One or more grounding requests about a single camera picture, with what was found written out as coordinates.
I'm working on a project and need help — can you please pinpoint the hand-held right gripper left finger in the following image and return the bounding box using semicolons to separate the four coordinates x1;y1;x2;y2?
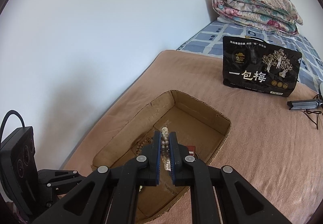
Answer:
31;130;162;224

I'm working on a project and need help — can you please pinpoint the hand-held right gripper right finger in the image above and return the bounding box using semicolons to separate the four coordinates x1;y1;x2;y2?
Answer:
169;131;290;224

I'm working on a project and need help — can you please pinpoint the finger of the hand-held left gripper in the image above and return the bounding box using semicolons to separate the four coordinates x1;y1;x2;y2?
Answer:
38;175;87;210
37;169;79;181

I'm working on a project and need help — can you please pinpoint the brown strap wristwatch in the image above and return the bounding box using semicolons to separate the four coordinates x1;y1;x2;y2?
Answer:
186;145;200;157

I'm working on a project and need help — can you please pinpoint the brown wooden bead necklace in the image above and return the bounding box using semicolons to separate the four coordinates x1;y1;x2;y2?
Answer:
135;137;155;154

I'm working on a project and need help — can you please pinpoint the white bead bracelet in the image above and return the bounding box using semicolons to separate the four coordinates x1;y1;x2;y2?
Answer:
161;126;171;171

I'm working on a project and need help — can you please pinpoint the cardboard box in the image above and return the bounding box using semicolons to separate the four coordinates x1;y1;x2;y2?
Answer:
91;90;232;223

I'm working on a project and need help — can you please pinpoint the blue patterned bed sheet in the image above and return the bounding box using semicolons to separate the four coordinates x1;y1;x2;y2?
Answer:
176;20;323;93

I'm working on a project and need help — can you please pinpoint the black snack bag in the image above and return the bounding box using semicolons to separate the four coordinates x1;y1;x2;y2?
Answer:
222;35;303;98

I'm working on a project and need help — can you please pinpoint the folded floral quilt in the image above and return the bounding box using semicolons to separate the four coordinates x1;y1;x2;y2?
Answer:
212;0;303;36

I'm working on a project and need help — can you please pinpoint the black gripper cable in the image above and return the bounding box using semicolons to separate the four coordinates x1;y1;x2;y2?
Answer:
0;110;26;139

